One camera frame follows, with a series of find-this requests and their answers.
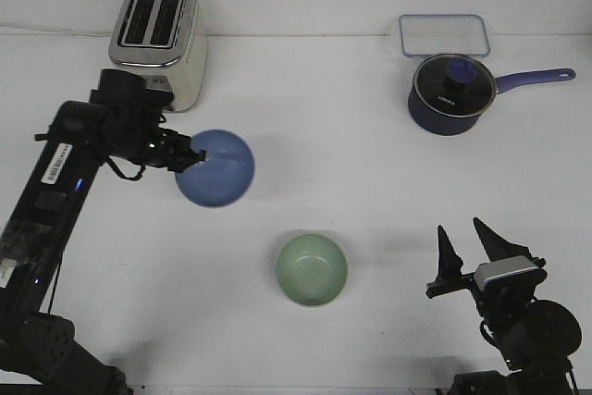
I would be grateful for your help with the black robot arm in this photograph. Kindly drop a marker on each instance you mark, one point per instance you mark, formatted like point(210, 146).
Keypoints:
point(35, 343)
point(535, 337)

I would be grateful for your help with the cream and steel toaster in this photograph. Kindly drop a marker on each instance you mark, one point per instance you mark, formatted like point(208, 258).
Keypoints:
point(164, 42)

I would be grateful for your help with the blue bowl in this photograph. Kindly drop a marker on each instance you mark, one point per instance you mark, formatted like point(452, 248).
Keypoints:
point(224, 176)

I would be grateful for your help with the dark blue saucepan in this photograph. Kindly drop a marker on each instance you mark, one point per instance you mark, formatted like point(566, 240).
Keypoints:
point(440, 124)

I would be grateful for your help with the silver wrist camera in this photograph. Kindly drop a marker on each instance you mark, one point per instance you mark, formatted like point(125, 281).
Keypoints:
point(487, 274)

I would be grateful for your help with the green bowl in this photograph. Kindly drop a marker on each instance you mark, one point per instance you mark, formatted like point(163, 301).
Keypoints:
point(311, 269)

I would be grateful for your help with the glass pot lid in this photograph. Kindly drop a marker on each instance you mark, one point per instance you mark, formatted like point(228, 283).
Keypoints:
point(454, 85)

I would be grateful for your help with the clear rectangular container lid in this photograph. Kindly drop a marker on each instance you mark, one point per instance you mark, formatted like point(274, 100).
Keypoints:
point(424, 35)

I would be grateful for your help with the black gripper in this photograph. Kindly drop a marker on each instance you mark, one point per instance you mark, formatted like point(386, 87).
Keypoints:
point(131, 127)
point(503, 299)

